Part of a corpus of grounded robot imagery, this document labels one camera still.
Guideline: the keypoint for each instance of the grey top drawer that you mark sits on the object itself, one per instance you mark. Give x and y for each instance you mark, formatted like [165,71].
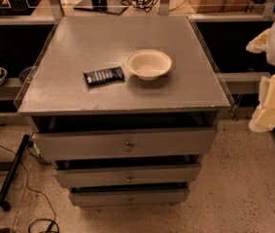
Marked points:
[126,143]

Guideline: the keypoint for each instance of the grey drawer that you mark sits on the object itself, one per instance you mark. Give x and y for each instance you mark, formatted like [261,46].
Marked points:
[116,198]
[128,175]
[126,143]

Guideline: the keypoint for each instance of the grey middle drawer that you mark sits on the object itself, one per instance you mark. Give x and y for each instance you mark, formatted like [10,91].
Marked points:
[128,175]

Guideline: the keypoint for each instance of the grey drawer cabinet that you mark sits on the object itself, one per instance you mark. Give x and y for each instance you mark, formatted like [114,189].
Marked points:
[190,95]

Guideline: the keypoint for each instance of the grey bottom drawer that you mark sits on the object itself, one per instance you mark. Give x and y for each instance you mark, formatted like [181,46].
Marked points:
[116,198]

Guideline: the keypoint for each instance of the dark snack bar wrapper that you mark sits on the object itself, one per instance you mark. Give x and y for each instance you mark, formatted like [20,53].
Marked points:
[104,76]

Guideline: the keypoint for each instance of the black monitor stand base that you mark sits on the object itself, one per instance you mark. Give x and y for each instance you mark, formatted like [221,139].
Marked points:
[112,7]

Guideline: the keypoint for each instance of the dark round bowl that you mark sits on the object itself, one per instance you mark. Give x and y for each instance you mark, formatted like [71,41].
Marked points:
[25,73]

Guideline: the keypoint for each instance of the black bar on floor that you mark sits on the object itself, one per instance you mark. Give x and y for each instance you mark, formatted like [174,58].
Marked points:
[4,204]

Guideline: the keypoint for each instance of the grey side shelf rail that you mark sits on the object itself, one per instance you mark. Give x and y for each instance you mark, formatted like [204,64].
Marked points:
[243,83]

